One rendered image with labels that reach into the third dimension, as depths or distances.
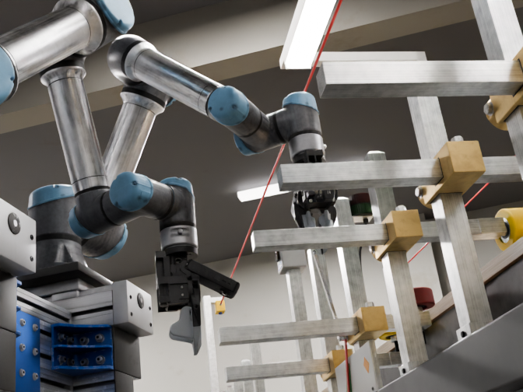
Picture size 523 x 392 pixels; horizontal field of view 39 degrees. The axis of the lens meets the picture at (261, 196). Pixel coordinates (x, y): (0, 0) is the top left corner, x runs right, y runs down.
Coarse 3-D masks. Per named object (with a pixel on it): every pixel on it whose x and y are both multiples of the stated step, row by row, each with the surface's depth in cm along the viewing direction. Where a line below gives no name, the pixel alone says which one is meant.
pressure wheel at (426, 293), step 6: (414, 288) 152; (420, 288) 152; (426, 288) 153; (420, 294) 152; (426, 294) 152; (432, 294) 154; (420, 300) 151; (426, 300) 152; (432, 300) 153; (420, 306) 154; (426, 306) 155; (432, 306) 155
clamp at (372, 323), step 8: (360, 312) 147; (368, 312) 147; (376, 312) 148; (384, 312) 148; (360, 320) 148; (368, 320) 147; (376, 320) 147; (384, 320) 147; (360, 328) 148; (368, 328) 146; (376, 328) 146; (384, 328) 146; (352, 336) 154; (360, 336) 149; (368, 336) 150; (376, 336) 151; (352, 344) 155
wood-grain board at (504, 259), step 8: (520, 240) 129; (512, 248) 132; (520, 248) 129; (504, 256) 134; (512, 256) 132; (520, 256) 130; (488, 264) 140; (496, 264) 138; (504, 264) 135; (512, 264) 134; (488, 272) 141; (496, 272) 138; (488, 280) 142; (448, 296) 158; (440, 304) 162; (448, 304) 158; (432, 312) 166; (440, 312) 162; (432, 320) 167; (384, 344) 197; (392, 344) 191; (384, 352) 197
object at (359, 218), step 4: (356, 204) 165; (352, 216) 164; (356, 216) 164; (360, 216) 164; (364, 216) 164; (368, 216) 165; (372, 216) 165; (356, 220) 166; (360, 220) 166; (364, 220) 165; (368, 220) 167; (364, 224) 166; (360, 248) 163; (360, 252) 162; (360, 256) 162; (360, 260) 162; (360, 264) 161
